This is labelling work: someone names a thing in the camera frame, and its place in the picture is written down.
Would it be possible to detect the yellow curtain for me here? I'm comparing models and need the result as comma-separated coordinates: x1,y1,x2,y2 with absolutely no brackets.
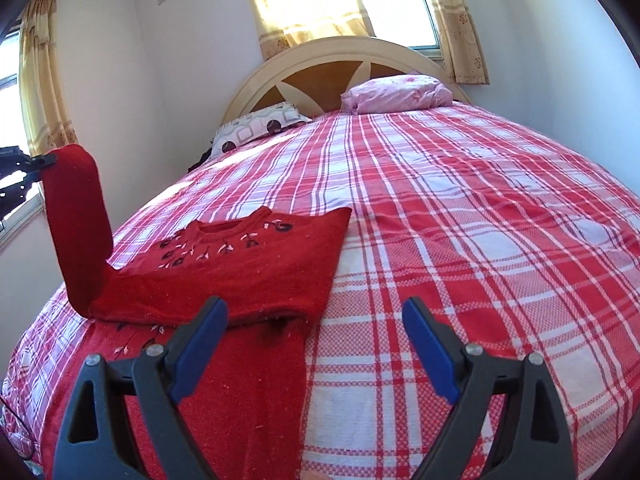
414,0,491,86
236,0,377,61
19,0,79,157

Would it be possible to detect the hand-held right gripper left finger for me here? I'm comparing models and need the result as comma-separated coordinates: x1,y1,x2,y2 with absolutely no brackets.
52,296,230,480

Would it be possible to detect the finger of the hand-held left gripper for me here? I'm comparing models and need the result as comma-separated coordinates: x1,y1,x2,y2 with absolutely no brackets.
0,146,60,168
0,170,34,209

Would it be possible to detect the dark cloth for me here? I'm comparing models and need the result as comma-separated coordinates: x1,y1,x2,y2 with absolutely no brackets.
187,146,215,174

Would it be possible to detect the cream wooden headboard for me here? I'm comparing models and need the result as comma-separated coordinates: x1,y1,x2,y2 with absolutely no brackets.
220,35,471,126

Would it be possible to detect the red white plaid bed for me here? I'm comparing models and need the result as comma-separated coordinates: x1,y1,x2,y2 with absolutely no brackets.
0,97,640,480

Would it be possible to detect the red knitted sweater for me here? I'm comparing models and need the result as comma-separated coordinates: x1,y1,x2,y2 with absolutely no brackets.
42,144,353,480

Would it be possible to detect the thin black cable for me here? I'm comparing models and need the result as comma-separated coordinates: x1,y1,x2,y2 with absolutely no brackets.
0,394,37,462

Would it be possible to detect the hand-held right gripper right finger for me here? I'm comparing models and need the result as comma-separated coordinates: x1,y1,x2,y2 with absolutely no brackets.
402,296,578,480

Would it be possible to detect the window behind headboard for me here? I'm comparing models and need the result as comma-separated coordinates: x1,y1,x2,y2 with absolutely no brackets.
250,0,447,63

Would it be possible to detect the pink pillow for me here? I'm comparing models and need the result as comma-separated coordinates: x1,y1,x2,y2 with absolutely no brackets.
341,74,453,115

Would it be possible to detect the circle patterned pillow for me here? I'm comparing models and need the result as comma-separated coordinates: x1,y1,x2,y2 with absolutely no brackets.
209,101,313,158

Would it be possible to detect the side window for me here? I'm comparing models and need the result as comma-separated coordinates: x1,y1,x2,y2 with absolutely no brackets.
0,25,47,248

